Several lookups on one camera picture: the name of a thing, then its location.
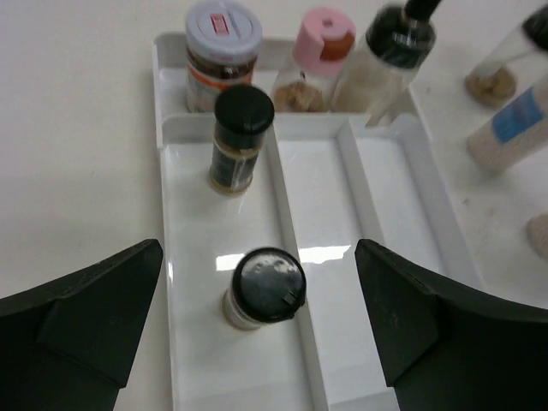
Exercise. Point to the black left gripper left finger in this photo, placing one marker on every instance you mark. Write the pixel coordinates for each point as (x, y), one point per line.
(70, 344)

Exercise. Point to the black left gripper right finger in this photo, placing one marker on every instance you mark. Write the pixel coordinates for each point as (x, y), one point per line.
(445, 346)

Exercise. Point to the blue label silver cap bottle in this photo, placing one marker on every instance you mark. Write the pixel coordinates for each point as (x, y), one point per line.
(536, 230)

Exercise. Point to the dark spice bottle black cap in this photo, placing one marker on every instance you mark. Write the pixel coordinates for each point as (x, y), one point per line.
(243, 116)

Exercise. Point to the grinder jar white contents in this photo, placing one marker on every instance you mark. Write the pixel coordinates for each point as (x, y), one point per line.
(386, 59)

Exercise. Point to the pink cap spice jar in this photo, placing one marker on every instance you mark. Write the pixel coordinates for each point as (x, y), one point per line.
(306, 81)

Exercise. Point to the orange label silver cap jar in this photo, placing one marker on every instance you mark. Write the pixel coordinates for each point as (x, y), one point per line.
(223, 40)

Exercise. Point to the white divided organizer tray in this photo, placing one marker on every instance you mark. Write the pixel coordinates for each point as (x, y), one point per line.
(322, 182)

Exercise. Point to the grinder jar right black top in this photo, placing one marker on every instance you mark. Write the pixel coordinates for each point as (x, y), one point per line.
(494, 81)

